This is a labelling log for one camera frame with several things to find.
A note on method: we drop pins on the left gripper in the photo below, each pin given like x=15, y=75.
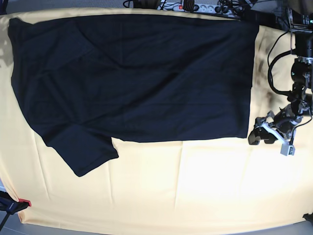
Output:
x=284, y=122

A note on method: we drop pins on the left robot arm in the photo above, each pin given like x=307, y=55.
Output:
x=300, y=16

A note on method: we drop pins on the dark navy T-shirt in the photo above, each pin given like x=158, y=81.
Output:
x=82, y=81

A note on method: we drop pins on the black corner object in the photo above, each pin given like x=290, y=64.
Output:
x=308, y=217

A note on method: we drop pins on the yellow table cloth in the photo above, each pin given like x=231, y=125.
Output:
x=212, y=187

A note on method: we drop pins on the red black table clamp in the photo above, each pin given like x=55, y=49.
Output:
x=10, y=206

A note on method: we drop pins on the white power strip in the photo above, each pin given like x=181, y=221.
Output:
x=199, y=8

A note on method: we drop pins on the black box on floor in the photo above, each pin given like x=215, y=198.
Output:
x=258, y=17

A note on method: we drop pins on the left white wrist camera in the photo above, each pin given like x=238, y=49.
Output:
x=287, y=149

